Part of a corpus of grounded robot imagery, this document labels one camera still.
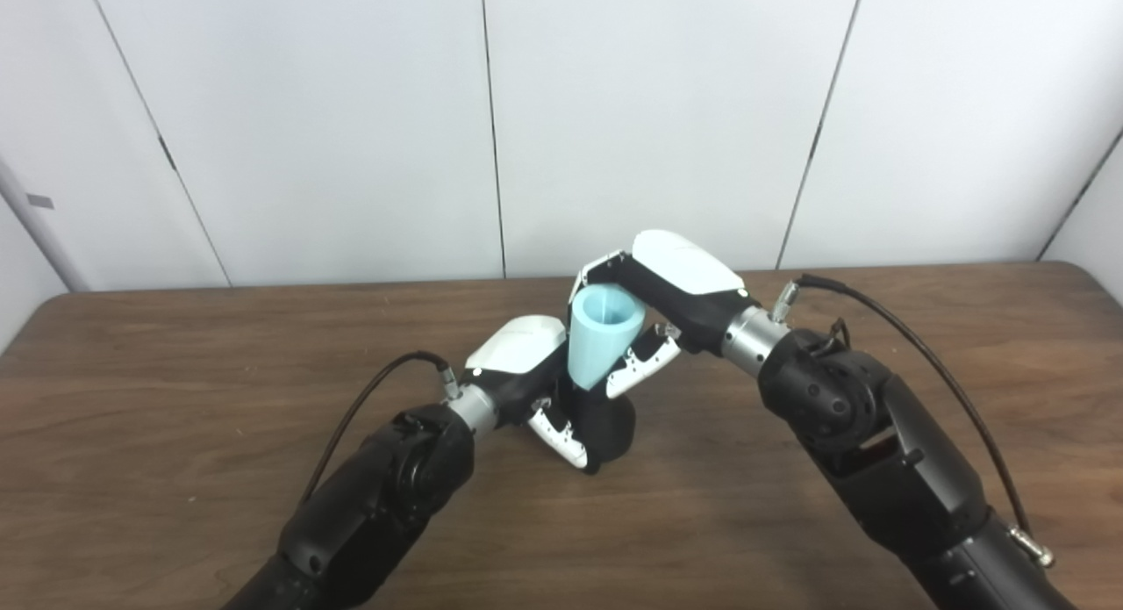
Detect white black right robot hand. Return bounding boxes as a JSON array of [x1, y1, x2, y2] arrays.
[[569, 229, 764, 400]]

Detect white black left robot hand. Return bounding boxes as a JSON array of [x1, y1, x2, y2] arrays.
[[463, 315, 590, 470]]

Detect light-blue hose piece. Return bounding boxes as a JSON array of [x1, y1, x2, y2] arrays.
[[567, 285, 647, 391]]

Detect black flared nozzle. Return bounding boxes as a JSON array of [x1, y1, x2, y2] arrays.
[[548, 373, 637, 477]]

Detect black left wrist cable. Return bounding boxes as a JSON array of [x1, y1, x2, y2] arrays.
[[298, 351, 462, 506]]

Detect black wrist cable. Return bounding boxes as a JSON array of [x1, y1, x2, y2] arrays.
[[298, 351, 462, 506], [770, 273, 1055, 569]]

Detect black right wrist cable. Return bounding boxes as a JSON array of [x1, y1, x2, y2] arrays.
[[770, 273, 1055, 569]]

